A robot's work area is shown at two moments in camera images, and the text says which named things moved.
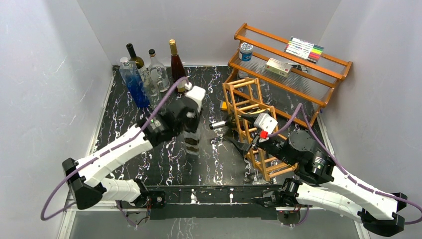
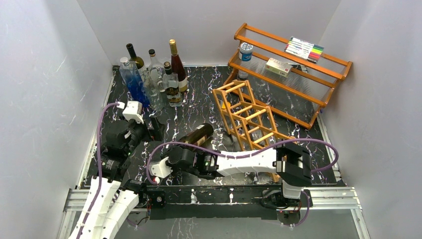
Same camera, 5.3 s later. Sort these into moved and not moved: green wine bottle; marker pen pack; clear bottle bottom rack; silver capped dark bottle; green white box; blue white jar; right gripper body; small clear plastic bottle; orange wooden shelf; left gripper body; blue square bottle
Moved: silver capped dark bottle; right gripper body; left gripper body
Not moved: orange wooden shelf; green wine bottle; marker pen pack; blue white jar; small clear plastic bottle; clear bottle bottom rack; blue square bottle; green white box
